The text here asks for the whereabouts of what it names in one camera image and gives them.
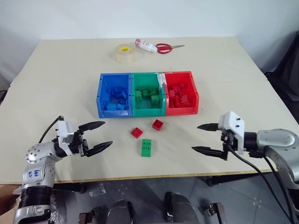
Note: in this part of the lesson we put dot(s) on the blue building block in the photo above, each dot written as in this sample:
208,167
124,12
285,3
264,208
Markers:
111,106
124,94
120,107

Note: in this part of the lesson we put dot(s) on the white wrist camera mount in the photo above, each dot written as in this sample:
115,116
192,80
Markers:
64,130
233,123

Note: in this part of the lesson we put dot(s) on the rusty metal foot bracket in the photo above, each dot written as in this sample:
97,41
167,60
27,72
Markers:
216,212
90,215

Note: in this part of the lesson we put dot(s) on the blue plastic bin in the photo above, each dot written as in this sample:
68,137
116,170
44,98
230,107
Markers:
102,98

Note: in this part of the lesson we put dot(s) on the red plastic bin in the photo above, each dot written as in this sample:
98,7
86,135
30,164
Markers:
192,93

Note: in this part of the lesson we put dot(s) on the black table frame bar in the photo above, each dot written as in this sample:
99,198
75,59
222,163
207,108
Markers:
70,187
229,179

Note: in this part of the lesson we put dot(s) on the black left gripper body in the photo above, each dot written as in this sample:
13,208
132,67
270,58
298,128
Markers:
79,144

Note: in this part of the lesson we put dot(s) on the green plastic bin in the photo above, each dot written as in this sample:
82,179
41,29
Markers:
146,109

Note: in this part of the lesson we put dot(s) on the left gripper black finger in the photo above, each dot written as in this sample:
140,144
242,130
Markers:
93,125
100,147

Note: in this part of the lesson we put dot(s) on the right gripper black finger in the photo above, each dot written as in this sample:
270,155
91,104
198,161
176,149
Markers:
209,127
210,152

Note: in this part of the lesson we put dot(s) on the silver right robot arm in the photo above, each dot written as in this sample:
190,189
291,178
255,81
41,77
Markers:
275,142

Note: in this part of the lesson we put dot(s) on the dark rounded shape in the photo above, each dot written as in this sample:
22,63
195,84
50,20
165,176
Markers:
120,212
180,207

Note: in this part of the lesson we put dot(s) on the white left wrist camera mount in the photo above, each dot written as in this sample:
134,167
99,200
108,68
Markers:
64,130

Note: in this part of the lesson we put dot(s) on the brown cardboard box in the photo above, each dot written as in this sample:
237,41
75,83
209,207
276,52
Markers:
8,200

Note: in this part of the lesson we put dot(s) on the clear tape roll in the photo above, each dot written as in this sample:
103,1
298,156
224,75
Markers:
126,56

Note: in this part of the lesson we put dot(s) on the crumpled clear plastic bag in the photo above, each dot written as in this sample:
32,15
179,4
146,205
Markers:
97,189

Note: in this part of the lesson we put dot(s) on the black equipment stand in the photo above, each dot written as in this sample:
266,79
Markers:
288,67

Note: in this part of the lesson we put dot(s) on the long green building block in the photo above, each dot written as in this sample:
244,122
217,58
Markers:
146,148

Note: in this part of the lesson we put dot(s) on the white paper label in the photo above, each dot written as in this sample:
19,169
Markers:
161,81

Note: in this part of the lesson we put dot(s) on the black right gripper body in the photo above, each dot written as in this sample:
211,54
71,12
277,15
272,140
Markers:
229,138

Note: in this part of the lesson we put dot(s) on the small red building block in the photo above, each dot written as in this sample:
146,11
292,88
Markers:
136,133
158,125

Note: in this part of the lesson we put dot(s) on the white glue bottle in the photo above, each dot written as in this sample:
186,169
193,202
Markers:
146,46

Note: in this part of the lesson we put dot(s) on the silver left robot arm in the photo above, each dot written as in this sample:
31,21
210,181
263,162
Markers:
37,154

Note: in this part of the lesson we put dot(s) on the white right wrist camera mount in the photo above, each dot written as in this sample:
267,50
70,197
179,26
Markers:
233,123

